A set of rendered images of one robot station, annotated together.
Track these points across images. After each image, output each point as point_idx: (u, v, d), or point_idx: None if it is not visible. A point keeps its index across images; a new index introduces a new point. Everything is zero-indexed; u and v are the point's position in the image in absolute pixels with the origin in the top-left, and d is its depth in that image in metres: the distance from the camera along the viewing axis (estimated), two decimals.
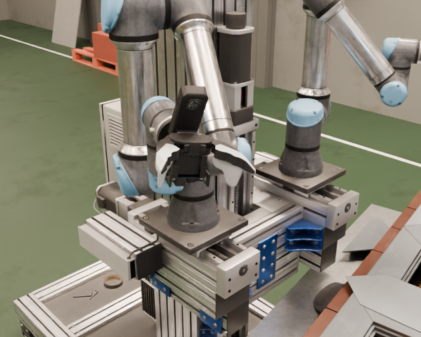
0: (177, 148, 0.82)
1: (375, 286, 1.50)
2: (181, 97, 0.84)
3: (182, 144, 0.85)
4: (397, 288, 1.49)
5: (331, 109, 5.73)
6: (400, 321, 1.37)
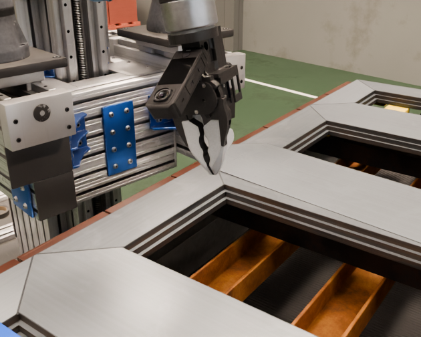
0: (196, 129, 0.76)
1: (244, 153, 1.10)
2: (152, 113, 0.69)
3: (192, 107, 0.75)
4: (273, 154, 1.09)
5: (300, 68, 5.32)
6: (262, 184, 0.97)
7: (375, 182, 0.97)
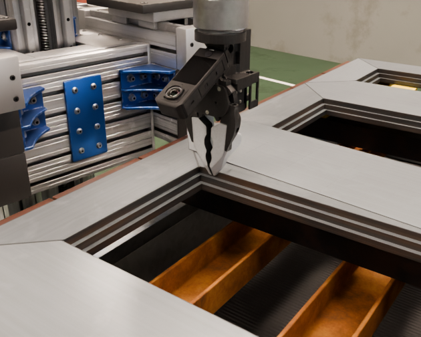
0: (204, 128, 0.75)
1: None
2: None
3: (204, 105, 0.74)
4: (260, 134, 0.93)
5: (299, 61, 5.16)
6: (244, 166, 0.80)
7: (381, 164, 0.81)
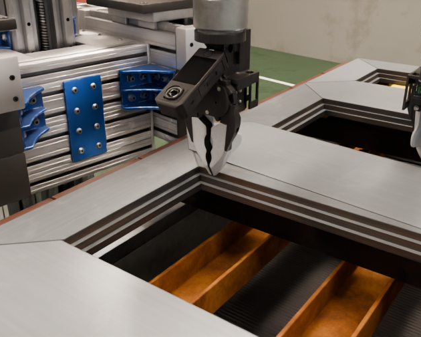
0: (204, 128, 0.75)
1: None
2: (161, 107, 0.69)
3: (204, 105, 0.74)
4: (260, 134, 0.93)
5: (299, 61, 5.16)
6: (244, 166, 0.80)
7: (381, 164, 0.81)
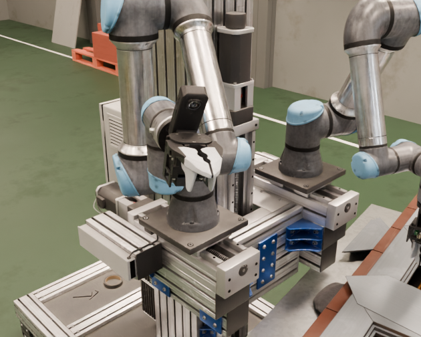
0: (194, 150, 0.83)
1: (374, 286, 1.50)
2: (181, 97, 0.84)
3: (186, 144, 0.86)
4: (396, 289, 1.49)
5: None
6: (397, 321, 1.37)
7: None
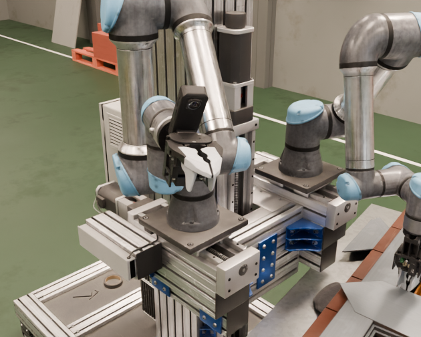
0: (194, 149, 0.83)
1: (369, 293, 1.47)
2: (181, 97, 0.84)
3: (186, 144, 0.86)
4: (391, 294, 1.47)
5: None
6: (396, 329, 1.34)
7: None
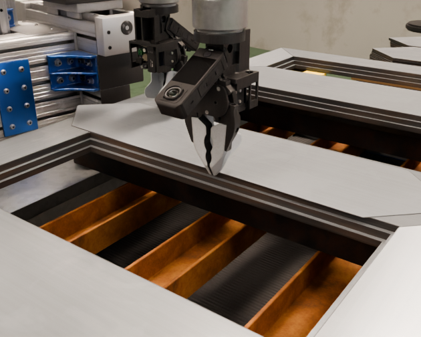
0: (204, 128, 0.75)
1: (110, 111, 1.05)
2: None
3: (204, 105, 0.74)
4: (141, 112, 1.04)
5: None
6: (115, 138, 0.91)
7: None
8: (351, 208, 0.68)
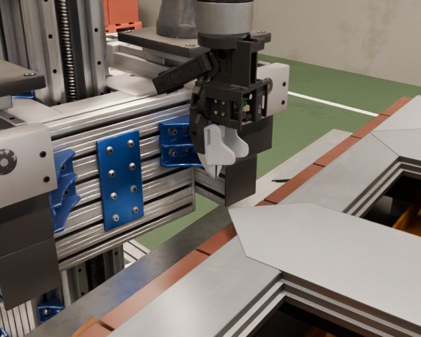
0: None
1: (283, 222, 0.74)
2: None
3: None
4: (327, 224, 0.73)
5: (313, 71, 4.99)
6: (330, 286, 0.61)
7: None
8: None
